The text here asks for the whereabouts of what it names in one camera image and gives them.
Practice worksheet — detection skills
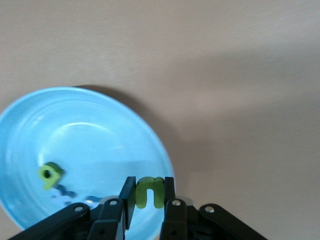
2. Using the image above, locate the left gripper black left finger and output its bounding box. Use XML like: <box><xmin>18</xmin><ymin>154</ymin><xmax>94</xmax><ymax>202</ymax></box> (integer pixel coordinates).
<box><xmin>7</xmin><ymin>176</ymin><xmax>137</xmax><ymax>240</ymax></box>

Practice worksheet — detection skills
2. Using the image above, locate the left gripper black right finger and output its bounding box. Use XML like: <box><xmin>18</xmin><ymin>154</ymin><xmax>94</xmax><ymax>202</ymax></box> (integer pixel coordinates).
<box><xmin>159</xmin><ymin>176</ymin><xmax>270</xmax><ymax>240</ymax></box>

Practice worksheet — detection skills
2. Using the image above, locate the green letter n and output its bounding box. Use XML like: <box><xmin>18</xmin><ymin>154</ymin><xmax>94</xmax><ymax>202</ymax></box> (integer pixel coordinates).
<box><xmin>136</xmin><ymin>176</ymin><xmax>166</xmax><ymax>209</ymax></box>

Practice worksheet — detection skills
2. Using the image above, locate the blue letter x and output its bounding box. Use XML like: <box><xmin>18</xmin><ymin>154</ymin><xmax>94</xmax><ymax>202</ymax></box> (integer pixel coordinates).
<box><xmin>51</xmin><ymin>184</ymin><xmax>77</xmax><ymax>201</ymax></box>

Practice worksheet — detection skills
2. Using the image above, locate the green letter q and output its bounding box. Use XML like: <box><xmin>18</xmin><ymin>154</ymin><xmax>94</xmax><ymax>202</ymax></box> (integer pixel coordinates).
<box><xmin>37</xmin><ymin>161</ymin><xmax>66</xmax><ymax>191</ymax></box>

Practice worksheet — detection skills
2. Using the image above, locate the blue plate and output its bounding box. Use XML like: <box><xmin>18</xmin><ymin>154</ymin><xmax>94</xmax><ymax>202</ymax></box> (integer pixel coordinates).
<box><xmin>0</xmin><ymin>86</ymin><xmax>175</xmax><ymax>240</ymax></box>

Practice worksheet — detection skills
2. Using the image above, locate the brown table cover sheet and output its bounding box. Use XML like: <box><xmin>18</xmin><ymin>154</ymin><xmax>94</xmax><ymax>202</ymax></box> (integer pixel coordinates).
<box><xmin>0</xmin><ymin>0</ymin><xmax>320</xmax><ymax>240</ymax></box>

